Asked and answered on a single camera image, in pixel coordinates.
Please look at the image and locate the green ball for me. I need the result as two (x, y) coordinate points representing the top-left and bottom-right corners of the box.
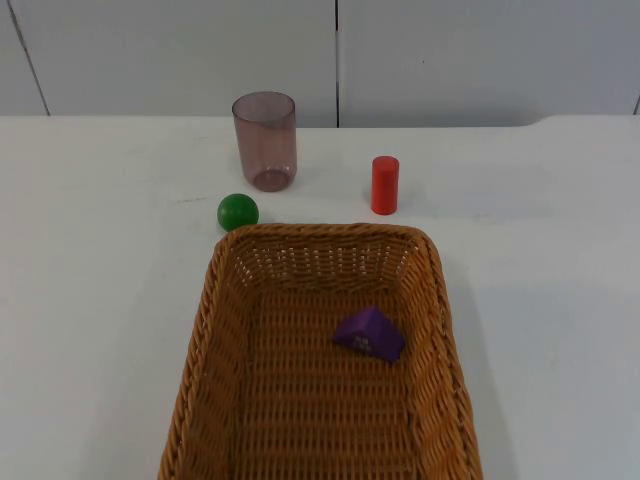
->
(216, 193), (260, 233)

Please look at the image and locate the purple triangular block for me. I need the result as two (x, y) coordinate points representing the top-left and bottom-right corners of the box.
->
(331, 305), (406, 365)

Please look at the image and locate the pale brown wicker basket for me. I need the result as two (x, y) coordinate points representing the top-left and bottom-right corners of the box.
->
(158, 222), (485, 480)

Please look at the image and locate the clear cup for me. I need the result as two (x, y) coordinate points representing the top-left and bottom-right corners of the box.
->
(230, 90), (297, 193)

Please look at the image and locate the red cylinder block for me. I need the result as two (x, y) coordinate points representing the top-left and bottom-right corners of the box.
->
(370, 155), (401, 215)

